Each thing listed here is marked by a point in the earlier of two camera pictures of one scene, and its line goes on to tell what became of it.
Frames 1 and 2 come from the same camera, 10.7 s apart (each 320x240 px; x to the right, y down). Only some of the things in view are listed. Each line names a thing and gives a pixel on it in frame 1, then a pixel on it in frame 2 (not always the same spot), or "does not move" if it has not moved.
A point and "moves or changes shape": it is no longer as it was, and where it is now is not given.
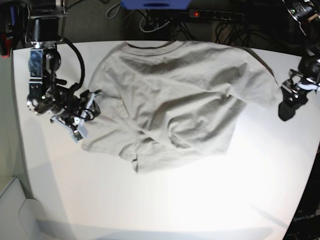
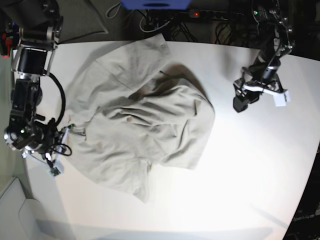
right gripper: [294, 97] -> [250, 96]
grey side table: [21, 218] does not move
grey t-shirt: [158, 103] moves or changes shape
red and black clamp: [6, 43] does not move
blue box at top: [156, 4] does not move
